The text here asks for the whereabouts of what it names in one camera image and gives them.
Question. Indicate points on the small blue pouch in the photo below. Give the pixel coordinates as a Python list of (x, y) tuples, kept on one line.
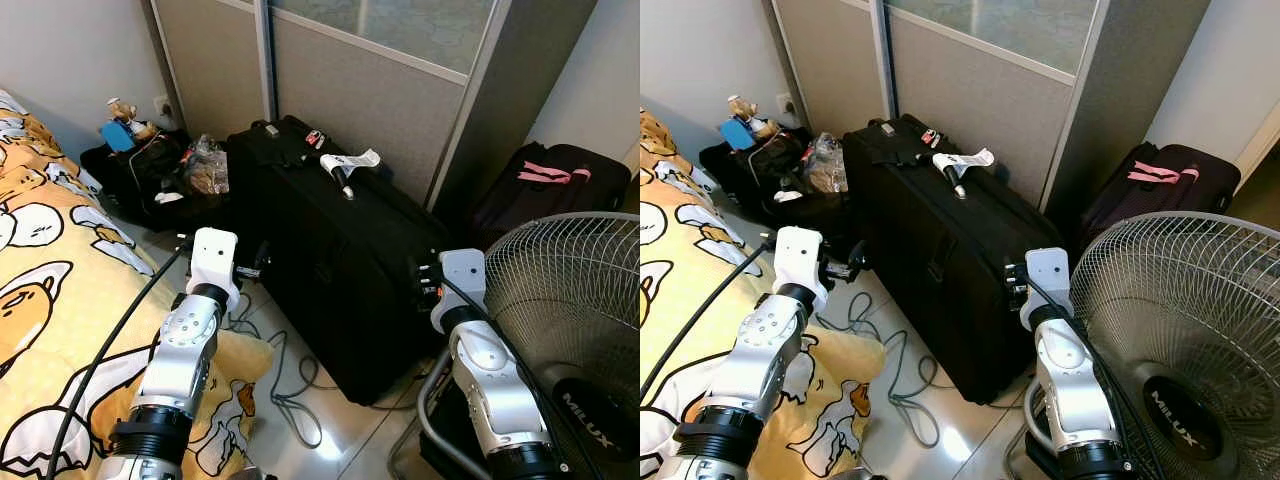
[(118, 136), (737, 134)]

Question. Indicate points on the yellow cartoon egg blanket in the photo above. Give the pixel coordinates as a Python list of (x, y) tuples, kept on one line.
[(690, 260), (60, 300)]

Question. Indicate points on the large black suitcase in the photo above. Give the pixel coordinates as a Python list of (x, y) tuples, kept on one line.
[(330, 260), (950, 260)]

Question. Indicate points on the white paper luggage tag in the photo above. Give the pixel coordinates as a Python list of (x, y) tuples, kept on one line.
[(352, 162), (965, 160)]

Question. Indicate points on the grey sliding door wardrobe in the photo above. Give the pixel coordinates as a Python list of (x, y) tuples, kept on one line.
[(980, 100), (370, 100)]

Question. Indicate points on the small white item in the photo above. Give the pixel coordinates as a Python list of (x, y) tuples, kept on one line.
[(787, 196), (168, 197)]

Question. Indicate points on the white wall socket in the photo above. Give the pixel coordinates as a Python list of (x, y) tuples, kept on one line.
[(161, 106), (785, 104)]

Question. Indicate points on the pink ribbon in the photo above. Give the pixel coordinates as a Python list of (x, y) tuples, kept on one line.
[(1155, 173), (548, 173)]

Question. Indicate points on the open black travel bag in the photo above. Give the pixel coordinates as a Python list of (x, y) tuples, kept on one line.
[(735, 180), (120, 178)]

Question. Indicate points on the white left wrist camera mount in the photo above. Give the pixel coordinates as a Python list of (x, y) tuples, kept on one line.
[(213, 255), (800, 255)]

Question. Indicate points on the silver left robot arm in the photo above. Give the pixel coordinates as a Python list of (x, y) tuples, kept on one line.
[(180, 350), (765, 350)]

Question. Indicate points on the dark purple suitcase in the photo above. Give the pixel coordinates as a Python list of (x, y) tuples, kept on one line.
[(1150, 212), (540, 212)]

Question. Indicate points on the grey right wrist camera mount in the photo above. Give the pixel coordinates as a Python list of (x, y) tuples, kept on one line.
[(462, 275), (1048, 275)]

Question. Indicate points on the black Milux floor fan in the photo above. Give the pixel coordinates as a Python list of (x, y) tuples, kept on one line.
[(1180, 300), (580, 300)]

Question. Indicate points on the grey curved tube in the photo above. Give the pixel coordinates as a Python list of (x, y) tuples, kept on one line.
[(1030, 420), (428, 410)]

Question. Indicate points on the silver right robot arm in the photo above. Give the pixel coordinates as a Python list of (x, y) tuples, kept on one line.
[(495, 390), (1070, 390)]

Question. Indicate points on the clear plastic bag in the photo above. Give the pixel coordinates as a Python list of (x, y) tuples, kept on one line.
[(825, 168), (208, 170)]

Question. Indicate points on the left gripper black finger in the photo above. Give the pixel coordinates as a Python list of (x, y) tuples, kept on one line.
[(858, 260), (265, 260)]

